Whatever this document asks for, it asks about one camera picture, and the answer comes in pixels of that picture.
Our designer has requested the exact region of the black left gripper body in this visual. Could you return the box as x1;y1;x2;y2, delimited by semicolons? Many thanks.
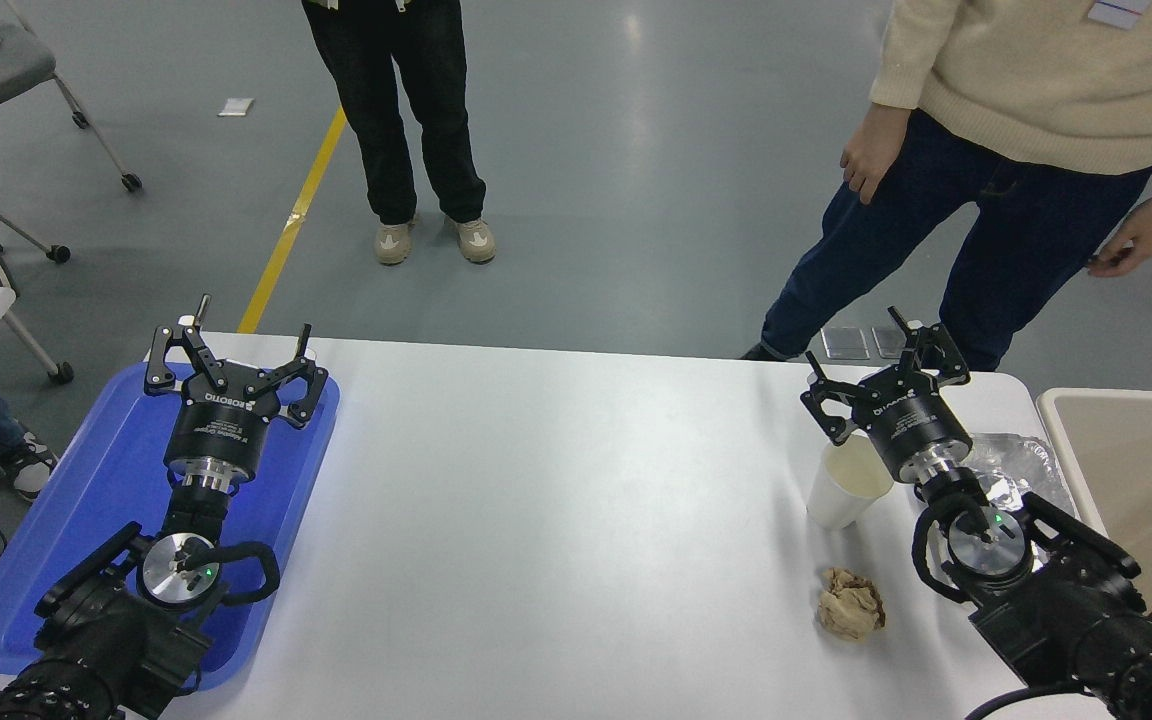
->
164;376;283;477

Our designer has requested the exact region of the crumpled tan paper ball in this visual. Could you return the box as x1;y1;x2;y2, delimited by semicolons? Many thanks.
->
816;567;887;642

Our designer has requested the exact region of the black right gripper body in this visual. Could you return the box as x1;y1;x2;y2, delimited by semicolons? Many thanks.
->
858;375;974;481

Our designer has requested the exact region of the person's right hand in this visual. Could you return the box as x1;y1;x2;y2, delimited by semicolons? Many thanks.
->
841;103;913;206

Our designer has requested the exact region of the grey wheeled chair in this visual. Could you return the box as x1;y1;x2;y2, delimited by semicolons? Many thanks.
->
0;0;144;193

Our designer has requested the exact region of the person's left hand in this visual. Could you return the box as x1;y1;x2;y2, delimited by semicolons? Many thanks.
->
1086;195;1152;279

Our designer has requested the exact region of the white paper cup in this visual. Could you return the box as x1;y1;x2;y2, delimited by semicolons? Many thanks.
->
806;432;897;531

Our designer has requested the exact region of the silver foil tray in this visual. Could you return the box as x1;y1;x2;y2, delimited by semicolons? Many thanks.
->
964;432;1077;531

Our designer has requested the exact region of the wheeled chair frame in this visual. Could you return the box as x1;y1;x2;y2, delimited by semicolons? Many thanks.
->
0;140;72;265

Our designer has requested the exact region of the blue plastic tray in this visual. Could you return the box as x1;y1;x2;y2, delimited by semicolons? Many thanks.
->
0;360;342;693

